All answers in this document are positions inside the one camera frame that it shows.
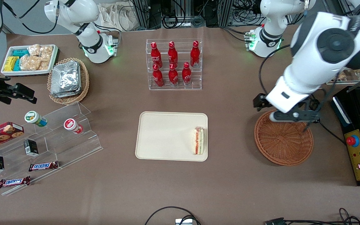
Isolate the black coiled background cable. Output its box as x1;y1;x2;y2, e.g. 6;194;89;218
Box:
162;12;205;29

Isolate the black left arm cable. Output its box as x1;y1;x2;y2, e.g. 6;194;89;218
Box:
259;44;347;145

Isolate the clear bin of bread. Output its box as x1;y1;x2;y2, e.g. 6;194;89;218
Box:
325;62;360;85

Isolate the brown round wicker basket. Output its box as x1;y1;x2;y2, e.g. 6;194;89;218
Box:
254;109;314;166

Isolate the clear acrylic bottle rack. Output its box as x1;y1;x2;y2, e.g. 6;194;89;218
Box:
146;39;203;91

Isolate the clear acrylic step shelf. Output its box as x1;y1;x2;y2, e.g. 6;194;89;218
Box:
0;102;103;196

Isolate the light oval wicker basket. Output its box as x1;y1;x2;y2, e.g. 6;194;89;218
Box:
47;57;90;105

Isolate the yellow snack pack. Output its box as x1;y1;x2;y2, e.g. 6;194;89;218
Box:
4;56;19;72

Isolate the silver foil pack stack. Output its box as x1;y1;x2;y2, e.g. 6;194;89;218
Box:
51;61;82;98

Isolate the beige plastic tray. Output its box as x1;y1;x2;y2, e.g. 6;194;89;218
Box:
135;112;208;162

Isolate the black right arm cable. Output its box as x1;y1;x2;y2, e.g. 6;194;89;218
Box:
3;0;58;35

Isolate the black left camera mount bracket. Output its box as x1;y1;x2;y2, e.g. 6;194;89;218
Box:
274;101;321;123

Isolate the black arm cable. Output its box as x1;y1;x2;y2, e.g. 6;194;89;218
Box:
3;0;58;35
259;44;347;145

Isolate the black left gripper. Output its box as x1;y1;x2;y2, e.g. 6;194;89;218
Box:
253;93;274;112

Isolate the black cable with connector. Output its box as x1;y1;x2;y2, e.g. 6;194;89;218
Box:
263;208;360;225

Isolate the black equipment base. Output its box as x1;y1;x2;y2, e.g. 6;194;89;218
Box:
332;87;360;187

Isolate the triangular sandwich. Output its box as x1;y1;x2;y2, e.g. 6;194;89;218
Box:
193;127;205;155

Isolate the white cloth bag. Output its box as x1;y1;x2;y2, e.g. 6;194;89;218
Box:
99;3;137;32

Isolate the red lid cup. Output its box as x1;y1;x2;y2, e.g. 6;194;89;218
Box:
63;118;83;134

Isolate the green lid cup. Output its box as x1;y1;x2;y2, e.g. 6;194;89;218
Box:
24;111;48;127

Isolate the snickers bar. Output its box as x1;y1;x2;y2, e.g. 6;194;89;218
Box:
0;176;31;188
28;161;59;172

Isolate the black looped table cable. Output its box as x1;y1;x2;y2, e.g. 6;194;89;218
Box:
145;206;201;225

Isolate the white rectangular snack tray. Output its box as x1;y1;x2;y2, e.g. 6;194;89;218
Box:
1;44;58;76

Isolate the red cola bottle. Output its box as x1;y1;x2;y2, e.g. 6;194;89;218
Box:
152;64;164;88
190;41;200;68
182;62;192;86
168;41;178;67
150;42;163;68
168;63;179;86

